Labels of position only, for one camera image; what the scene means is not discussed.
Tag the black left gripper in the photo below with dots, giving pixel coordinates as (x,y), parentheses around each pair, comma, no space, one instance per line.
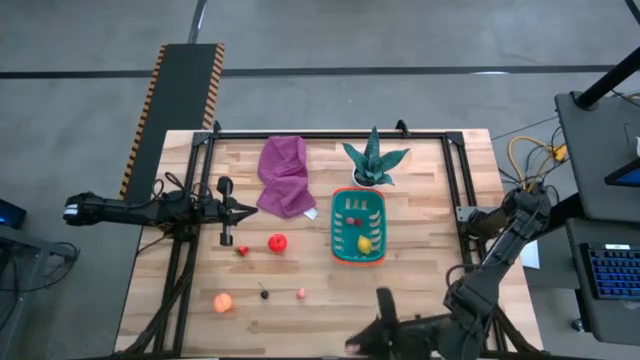
(225,211)

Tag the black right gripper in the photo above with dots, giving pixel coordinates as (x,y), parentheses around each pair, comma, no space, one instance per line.
(410,340)

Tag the small red strawberry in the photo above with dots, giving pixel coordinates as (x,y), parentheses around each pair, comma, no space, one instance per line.
(243,250)

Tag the red tomato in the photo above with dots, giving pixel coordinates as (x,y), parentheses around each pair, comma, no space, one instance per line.
(278,243)

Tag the dark cherry with stem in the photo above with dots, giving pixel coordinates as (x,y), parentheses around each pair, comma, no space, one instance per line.
(264,294)

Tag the orange peach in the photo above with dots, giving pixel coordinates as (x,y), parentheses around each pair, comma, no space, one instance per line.
(222,303)

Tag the yellow lemon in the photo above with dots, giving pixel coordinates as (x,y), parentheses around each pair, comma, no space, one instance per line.
(364,245)

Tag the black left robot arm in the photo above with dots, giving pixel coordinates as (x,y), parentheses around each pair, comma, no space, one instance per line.
(120,212)

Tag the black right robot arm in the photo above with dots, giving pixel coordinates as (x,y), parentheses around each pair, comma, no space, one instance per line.
(505,250)

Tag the purple cloth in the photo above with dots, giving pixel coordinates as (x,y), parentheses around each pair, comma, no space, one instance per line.
(285,175)

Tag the white cloth tag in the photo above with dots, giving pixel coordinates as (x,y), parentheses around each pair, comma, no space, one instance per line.
(310,214)

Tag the white plant pot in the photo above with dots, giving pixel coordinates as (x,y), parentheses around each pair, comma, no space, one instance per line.
(356,181)

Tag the black ramp hazard stripes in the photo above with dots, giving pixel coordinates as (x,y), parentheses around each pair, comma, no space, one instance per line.
(180,100)

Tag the green snake plant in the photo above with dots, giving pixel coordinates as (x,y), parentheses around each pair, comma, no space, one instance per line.
(372,160)

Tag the grey mounting plate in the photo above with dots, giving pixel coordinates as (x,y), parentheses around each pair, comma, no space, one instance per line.
(462,214)

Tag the white paper sheet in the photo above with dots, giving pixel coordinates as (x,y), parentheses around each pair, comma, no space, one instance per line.
(531,256)

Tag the black caster wheel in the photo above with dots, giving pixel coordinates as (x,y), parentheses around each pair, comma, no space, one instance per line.
(578,325)

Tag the grey metal stand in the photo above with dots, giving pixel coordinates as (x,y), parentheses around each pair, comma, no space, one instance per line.
(30,241)

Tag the black device blue light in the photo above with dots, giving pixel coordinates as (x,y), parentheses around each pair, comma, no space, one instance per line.
(10,215)

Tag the grey desk top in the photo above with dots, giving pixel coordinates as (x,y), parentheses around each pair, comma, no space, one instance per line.
(610,320)
(595,160)

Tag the backlit keyboard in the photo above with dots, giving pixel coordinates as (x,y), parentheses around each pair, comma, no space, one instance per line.
(615,272)

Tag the blue screen tablet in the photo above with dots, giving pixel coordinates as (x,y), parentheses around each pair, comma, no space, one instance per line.
(627,175)

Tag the black pole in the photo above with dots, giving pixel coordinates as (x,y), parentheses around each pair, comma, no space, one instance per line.
(607,77)

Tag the black frame clamp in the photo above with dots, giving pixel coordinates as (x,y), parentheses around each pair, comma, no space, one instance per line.
(216,126)
(401,126)

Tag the black aluminium table frame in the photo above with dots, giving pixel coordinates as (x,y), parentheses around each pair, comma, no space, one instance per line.
(325,135)

